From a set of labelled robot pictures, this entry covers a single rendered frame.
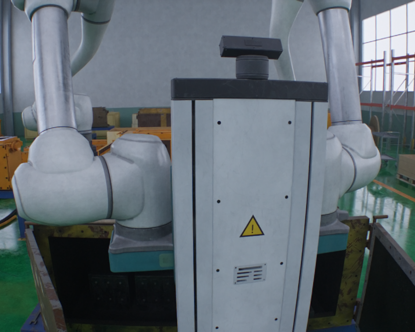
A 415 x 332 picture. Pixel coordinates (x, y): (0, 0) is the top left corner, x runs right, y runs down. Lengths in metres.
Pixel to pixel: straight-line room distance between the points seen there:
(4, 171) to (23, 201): 3.87
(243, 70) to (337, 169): 0.39
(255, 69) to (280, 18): 0.41
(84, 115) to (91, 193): 0.71
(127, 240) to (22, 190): 0.28
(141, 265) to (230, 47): 0.55
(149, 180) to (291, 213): 0.33
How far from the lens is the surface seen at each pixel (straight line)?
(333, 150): 0.95
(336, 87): 1.13
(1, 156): 4.64
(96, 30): 1.19
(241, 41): 0.75
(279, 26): 1.11
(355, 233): 1.62
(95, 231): 1.49
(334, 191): 0.97
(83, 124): 1.45
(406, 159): 8.20
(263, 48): 0.76
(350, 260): 1.67
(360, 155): 1.08
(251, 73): 0.72
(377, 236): 1.56
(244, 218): 0.77
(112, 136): 7.43
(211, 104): 0.70
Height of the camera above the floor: 1.75
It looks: 12 degrees down
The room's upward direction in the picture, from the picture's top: straight up
